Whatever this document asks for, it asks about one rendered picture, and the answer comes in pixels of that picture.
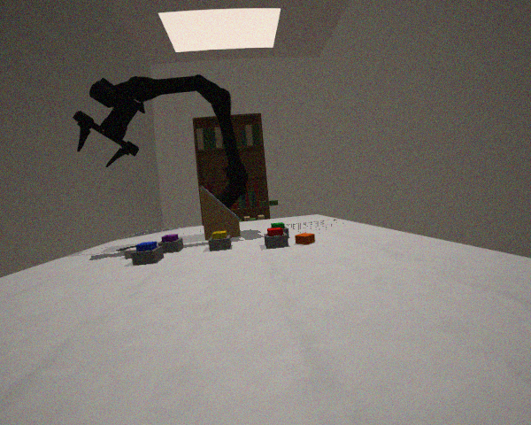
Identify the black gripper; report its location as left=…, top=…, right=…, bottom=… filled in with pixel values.
left=73, top=110, right=139, bottom=167

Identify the yellow button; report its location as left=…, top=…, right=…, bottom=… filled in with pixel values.
left=209, top=231, right=231, bottom=251

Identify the purple button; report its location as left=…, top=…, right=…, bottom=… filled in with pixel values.
left=158, top=234, right=183, bottom=253

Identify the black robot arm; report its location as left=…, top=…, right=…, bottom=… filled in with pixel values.
left=89, top=74, right=248, bottom=210

